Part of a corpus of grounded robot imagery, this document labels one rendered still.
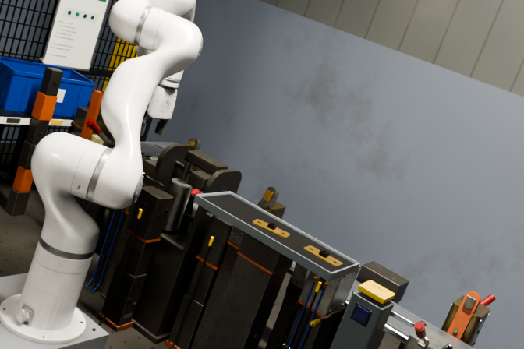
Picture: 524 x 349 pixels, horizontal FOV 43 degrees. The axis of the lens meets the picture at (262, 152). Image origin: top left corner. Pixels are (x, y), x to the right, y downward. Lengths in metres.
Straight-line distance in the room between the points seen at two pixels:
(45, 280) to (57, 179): 0.22
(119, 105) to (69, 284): 0.40
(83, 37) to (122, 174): 1.23
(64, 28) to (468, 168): 1.96
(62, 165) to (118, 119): 0.16
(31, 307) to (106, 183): 0.33
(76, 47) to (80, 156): 1.18
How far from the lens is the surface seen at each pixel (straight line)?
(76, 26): 2.53
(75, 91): 2.34
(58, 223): 1.45
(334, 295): 1.57
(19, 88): 2.24
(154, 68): 1.53
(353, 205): 3.58
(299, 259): 1.37
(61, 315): 1.55
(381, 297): 1.36
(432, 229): 3.43
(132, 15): 1.60
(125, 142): 1.43
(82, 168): 1.41
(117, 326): 1.83
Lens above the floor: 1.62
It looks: 12 degrees down
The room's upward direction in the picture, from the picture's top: 20 degrees clockwise
